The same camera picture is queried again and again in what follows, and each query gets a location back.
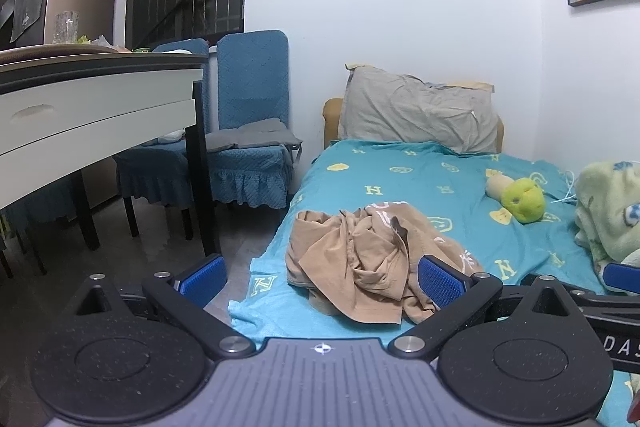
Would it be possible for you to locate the tan t-shirt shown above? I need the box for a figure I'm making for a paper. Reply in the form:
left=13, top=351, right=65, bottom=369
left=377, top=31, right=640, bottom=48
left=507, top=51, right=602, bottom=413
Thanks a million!
left=286, top=202, right=483, bottom=325

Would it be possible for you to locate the light green fleece blanket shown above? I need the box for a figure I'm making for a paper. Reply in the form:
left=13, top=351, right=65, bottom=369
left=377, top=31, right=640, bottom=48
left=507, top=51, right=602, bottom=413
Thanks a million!
left=575, top=160, right=640, bottom=279

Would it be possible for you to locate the teal patterned bed sheet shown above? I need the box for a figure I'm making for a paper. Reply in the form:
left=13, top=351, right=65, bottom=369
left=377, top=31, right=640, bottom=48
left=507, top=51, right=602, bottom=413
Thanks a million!
left=226, top=138, right=640, bottom=427

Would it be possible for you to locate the green plush toy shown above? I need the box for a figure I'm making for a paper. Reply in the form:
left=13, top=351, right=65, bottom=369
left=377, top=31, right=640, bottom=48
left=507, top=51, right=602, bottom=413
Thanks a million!
left=485, top=173, right=546, bottom=225

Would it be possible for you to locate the far blue covered chair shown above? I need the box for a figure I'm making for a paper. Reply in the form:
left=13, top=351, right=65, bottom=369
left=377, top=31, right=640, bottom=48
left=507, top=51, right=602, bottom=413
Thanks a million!
left=114, top=38, right=212, bottom=241

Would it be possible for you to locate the blue covered chair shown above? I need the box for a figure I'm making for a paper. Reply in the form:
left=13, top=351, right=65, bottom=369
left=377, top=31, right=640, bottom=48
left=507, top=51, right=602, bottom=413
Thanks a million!
left=207, top=30, right=302, bottom=210
left=114, top=38, right=212, bottom=241

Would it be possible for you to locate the near blue covered chair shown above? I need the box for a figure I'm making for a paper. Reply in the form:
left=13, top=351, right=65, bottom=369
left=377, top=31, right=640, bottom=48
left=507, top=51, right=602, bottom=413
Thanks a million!
left=207, top=30, right=302, bottom=210

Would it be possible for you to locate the grey seat cushion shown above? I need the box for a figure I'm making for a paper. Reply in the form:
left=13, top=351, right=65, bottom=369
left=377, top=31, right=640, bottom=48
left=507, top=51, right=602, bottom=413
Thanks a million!
left=205, top=118, right=302, bottom=152

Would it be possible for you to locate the grey pillow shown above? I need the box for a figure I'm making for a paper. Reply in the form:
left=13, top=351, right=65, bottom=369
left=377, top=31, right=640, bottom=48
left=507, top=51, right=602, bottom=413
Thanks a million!
left=336, top=65, right=503, bottom=154

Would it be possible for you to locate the white black-legged table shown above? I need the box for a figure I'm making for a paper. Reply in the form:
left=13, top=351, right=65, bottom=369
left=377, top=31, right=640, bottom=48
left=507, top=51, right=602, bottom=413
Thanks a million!
left=1, top=44, right=219, bottom=255

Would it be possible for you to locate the clear glass jar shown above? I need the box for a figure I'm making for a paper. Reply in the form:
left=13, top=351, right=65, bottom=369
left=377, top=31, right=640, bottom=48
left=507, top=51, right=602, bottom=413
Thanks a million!
left=53, top=11, right=79, bottom=44

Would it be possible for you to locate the white charging cable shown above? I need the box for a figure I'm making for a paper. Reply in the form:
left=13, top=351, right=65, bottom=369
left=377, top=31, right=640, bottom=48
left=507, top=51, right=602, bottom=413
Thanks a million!
left=549, top=168, right=580, bottom=205

